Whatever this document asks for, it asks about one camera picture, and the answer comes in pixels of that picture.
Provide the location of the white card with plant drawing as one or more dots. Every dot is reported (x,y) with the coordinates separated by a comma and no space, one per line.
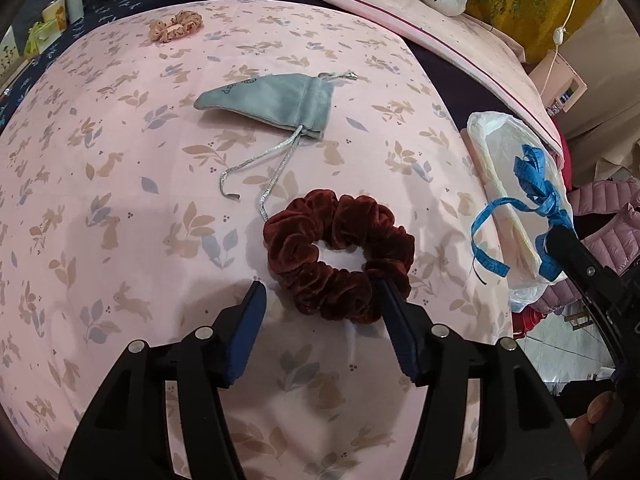
(7,55)

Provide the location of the small cream carton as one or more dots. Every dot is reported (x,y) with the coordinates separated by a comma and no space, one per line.
(56,15)

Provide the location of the pink down jacket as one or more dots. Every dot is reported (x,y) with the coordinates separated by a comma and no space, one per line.
(600,200)

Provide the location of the pink bunny print blanket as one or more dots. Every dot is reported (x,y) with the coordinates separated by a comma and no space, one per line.
(125,185)

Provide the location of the green tissue pack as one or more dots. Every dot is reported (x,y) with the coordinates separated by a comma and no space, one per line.
(42,37)

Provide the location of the person's right hand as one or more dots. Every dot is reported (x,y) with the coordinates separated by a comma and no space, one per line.
(602,407)

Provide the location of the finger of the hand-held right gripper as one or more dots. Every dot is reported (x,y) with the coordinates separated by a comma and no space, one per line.
(580,260)

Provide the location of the pink box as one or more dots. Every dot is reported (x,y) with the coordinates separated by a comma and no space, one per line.
(571,74)

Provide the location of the blue tape measure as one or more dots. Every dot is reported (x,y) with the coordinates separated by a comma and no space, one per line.
(530,170)

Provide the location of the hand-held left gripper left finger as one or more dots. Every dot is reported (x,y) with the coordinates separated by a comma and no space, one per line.
(247,330)

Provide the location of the peach dotted scrunchie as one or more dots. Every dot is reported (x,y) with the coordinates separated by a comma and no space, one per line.
(165,30)

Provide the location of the white plastic bag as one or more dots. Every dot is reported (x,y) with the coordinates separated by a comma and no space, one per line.
(500,150)

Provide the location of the beige cloth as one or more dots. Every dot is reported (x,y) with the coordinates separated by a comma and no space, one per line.
(615,85)

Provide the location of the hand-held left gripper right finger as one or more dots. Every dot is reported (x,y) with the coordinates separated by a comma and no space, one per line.
(400,330)

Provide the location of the dark red velvet scrunchie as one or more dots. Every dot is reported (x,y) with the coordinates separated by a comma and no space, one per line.
(300,240)

